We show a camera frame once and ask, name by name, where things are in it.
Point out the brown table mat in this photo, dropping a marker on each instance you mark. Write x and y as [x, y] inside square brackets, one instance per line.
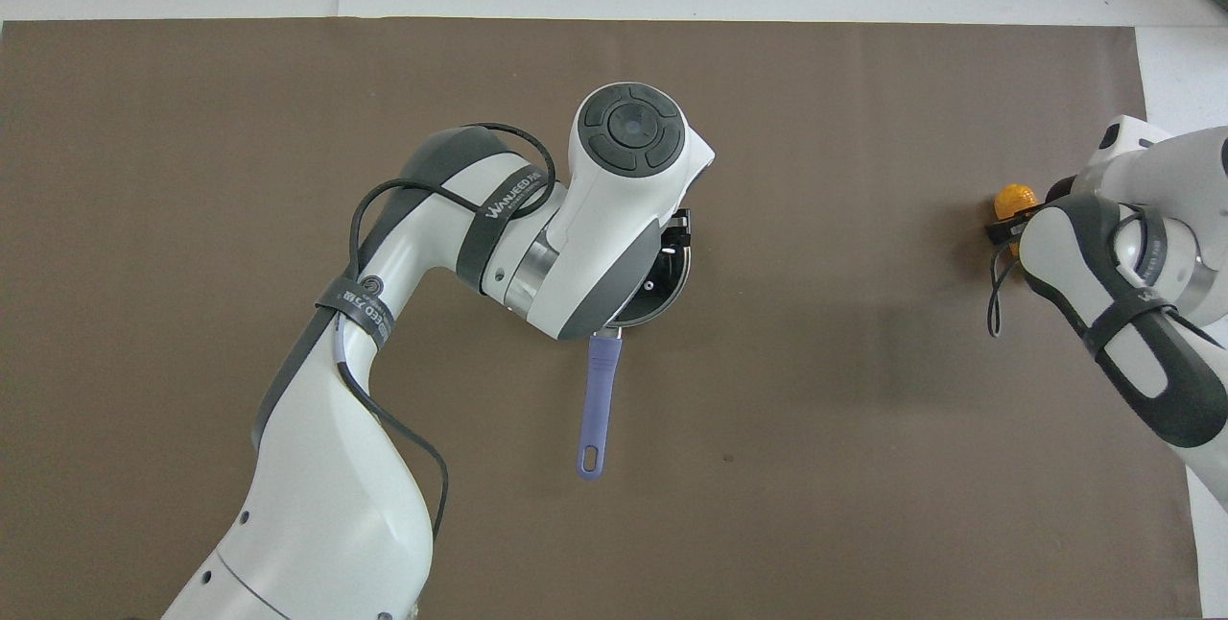
[863, 457]

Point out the yellow corn cob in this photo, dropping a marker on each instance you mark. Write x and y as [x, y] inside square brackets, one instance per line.
[1014, 201]

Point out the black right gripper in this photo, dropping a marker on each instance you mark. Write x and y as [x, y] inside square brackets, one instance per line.
[1062, 192]

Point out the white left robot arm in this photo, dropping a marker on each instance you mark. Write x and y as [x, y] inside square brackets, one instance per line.
[317, 505]

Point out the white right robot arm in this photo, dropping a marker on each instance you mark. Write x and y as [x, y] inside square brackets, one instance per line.
[1065, 255]

